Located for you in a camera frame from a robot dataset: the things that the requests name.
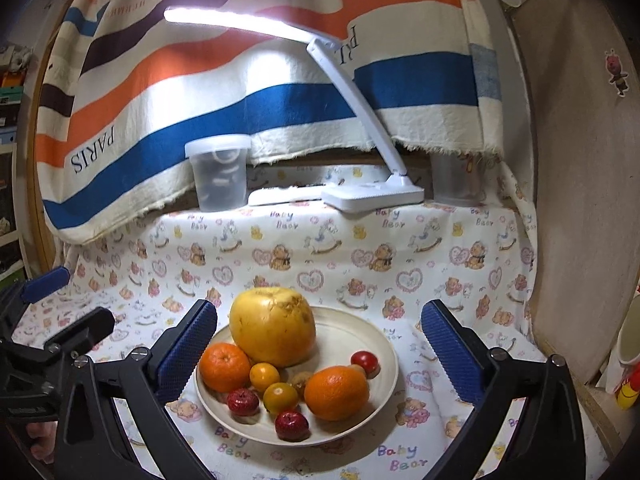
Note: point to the person's left hand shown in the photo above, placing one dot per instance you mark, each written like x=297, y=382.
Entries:
x=42, y=442

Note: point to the small yellow kumquat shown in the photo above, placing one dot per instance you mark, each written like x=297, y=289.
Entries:
x=281, y=397
x=264, y=376

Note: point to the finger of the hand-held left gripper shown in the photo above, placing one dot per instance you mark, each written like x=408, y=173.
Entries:
x=45, y=281
x=85, y=330

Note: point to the clear lidded plastic container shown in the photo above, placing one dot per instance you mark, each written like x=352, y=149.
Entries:
x=220, y=180

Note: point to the orange tangerine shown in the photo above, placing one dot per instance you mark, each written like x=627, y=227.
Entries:
x=336, y=392
x=225, y=367

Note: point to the large yellow apple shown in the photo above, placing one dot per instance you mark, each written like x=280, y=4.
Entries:
x=272, y=325

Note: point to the white desk lamp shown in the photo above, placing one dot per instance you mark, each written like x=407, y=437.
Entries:
x=372, y=195

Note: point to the white mug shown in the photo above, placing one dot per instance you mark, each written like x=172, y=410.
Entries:
x=631, y=335

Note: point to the bear-printed tablecloth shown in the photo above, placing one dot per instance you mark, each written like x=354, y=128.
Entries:
x=350, y=260

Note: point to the cream round plate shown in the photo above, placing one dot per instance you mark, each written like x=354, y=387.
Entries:
x=350, y=330

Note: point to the cartoon bear sticker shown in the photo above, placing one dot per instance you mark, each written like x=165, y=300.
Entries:
x=617, y=72

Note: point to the yellow and red toy bottle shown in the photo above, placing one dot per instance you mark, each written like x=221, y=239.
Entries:
x=629, y=390

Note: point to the striped blanket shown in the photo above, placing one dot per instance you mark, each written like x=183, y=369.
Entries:
x=300, y=100

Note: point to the red hawthorn berry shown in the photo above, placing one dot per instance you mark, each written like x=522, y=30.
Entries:
x=364, y=360
x=291, y=425
x=243, y=401

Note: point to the wooden board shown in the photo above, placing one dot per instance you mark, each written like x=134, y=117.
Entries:
x=575, y=160

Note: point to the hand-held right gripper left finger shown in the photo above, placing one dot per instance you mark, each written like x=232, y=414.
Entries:
x=187, y=355

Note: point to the white power strip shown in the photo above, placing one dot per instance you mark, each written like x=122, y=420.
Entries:
x=280, y=194

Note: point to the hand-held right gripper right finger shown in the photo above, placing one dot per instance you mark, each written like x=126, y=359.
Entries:
x=450, y=355

